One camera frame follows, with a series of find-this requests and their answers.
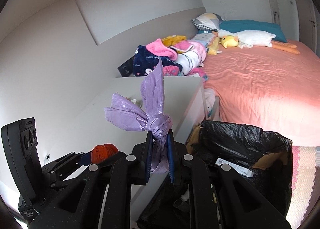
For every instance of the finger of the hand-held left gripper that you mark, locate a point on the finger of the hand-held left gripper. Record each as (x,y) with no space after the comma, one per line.
(65,164)

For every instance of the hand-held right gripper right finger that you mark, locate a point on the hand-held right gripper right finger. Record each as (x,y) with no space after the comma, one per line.
(170,154)

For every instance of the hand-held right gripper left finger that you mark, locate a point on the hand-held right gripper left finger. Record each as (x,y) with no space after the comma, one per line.
(149,151)

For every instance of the orange plastic lid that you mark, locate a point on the orange plastic lid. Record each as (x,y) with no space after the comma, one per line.
(103,153)

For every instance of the white plastic drink bottle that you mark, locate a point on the white plastic drink bottle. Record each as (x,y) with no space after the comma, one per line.
(185,196)

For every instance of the purple plastic bag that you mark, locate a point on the purple plastic bag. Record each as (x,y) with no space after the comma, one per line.
(152,94)

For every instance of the long white carton box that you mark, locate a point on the long white carton box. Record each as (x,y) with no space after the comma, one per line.
(235,167)

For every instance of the black trash bag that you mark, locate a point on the black trash bag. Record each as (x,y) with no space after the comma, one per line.
(237,141)

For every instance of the clear plastic cup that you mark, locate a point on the clear plastic cup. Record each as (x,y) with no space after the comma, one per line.
(181,206)

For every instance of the white bottle cap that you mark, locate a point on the white bottle cap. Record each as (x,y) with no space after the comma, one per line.
(133,100)

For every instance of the white printed cloth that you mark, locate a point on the white printed cloth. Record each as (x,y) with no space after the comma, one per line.
(210,104)

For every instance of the white nightstand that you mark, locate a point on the white nightstand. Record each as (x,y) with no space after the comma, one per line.
(180,89)

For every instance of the navy printed blanket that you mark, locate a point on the navy printed blanket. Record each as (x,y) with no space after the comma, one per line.
(145,64)

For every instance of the brown cardboard box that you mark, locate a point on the brown cardboard box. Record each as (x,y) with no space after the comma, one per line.
(270,160)

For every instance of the white pink cartoon blanket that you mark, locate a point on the white pink cartoon blanket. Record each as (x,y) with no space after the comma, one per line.
(192,54)

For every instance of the pink fleece blanket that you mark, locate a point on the pink fleece blanket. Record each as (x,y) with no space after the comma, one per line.
(160,48)

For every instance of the bed with pink sheet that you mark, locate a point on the bed with pink sheet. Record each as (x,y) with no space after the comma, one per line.
(255,81)

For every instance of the yellow plush toy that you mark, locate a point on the yellow plush toy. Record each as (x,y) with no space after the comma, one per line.
(173,39)

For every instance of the yellow corn plush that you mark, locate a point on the yellow corn plush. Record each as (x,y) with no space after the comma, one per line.
(213,45)

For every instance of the light printed pillow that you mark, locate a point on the light printed pillow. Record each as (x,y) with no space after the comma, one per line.
(202,39)

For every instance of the yellow duck plush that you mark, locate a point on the yellow duck plush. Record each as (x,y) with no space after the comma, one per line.
(229,41)

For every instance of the pink white foam mat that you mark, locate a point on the pink white foam mat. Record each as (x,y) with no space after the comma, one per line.
(306,181)

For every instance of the patchwork pillow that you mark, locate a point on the patchwork pillow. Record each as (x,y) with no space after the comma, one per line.
(206,20)

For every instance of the white goose plush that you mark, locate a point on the white goose plush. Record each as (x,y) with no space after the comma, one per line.
(255,36)

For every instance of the teal pillow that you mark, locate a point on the teal pillow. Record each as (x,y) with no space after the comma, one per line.
(252,25)

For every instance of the white wardrobe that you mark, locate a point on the white wardrobe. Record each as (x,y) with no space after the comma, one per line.
(315,34)

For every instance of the black wall socket panel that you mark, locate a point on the black wall socket panel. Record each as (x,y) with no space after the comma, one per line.
(126,68)

